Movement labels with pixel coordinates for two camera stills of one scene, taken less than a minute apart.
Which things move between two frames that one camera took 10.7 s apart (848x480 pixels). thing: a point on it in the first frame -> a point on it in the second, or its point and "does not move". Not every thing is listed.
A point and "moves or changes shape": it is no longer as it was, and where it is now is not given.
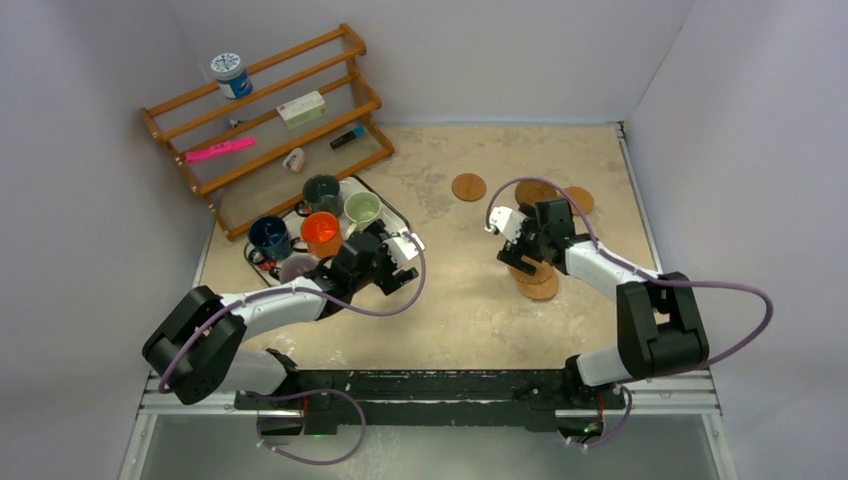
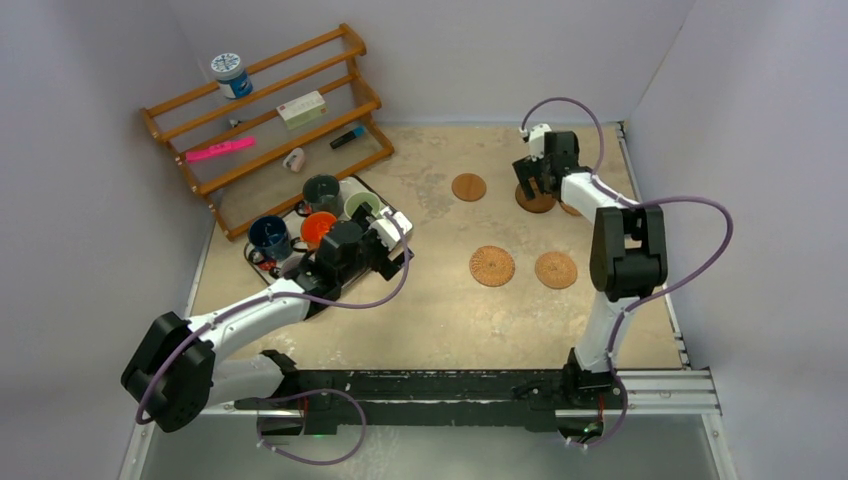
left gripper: [389, 280] -> [383, 265]
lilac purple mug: [296, 266] does not move
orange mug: [321, 231] does not move
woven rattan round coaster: [542, 284] -> [492, 266]
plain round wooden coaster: [468, 187] does not move
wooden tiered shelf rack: [255, 139] does not move
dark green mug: [321, 193] does not move
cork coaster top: [525, 282] moves or changes shape
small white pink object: [294, 160] does not move
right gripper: [512, 251] -> [527, 169]
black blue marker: [356, 132] does not move
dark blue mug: [271, 237] does not move
